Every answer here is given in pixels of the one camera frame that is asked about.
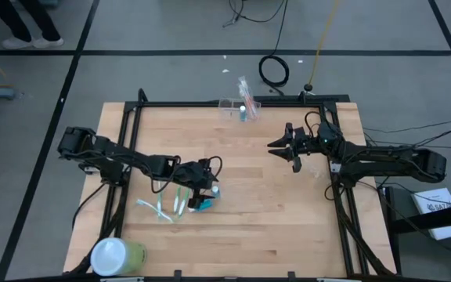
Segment black left wrist camera cable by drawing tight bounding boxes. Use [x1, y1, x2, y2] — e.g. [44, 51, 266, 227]
[150, 155, 224, 195]

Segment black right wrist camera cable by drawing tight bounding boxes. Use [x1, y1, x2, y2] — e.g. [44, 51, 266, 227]
[303, 110, 328, 136]

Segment black aluminium table frame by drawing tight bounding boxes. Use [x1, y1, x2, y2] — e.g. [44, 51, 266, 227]
[65, 88, 398, 280]

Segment empty clear plastic wrap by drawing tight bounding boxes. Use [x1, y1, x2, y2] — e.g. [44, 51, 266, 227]
[299, 150, 330, 179]

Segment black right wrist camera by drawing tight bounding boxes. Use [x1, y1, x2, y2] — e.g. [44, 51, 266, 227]
[316, 121, 344, 145]

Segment black cables beside table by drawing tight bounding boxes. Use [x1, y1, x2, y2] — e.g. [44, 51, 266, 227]
[362, 117, 451, 152]

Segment person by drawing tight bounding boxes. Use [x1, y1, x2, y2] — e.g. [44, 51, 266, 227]
[0, 0, 65, 51]

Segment black side stand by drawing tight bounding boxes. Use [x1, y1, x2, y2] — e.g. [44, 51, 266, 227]
[377, 186, 451, 236]

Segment white labelled box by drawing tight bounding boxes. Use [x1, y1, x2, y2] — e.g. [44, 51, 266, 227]
[410, 186, 451, 241]

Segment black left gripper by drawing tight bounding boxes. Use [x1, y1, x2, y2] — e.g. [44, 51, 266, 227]
[178, 158, 219, 211]

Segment clear acrylic organizer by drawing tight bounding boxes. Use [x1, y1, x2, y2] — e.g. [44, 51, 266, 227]
[218, 96, 262, 123]

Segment loose black floor cable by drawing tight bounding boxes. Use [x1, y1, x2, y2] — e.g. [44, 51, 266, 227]
[222, 0, 289, 28]

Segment yellow hanging cable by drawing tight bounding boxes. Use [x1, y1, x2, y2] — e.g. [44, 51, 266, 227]
[306, 0, 341, 86]

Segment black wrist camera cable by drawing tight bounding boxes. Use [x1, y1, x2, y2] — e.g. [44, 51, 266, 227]
[150, 155, 224, 195]
[303, 110, 328, 136]

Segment coiled black floor cable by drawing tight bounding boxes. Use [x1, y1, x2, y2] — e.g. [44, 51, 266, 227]
[258, 0, 290, 90]

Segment green wipes canister white lid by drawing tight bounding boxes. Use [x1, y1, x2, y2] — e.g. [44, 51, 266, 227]
[89, 237, 149, 277]

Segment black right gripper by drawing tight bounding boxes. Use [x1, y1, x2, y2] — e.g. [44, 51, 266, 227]
[267, 123, 330, 173]

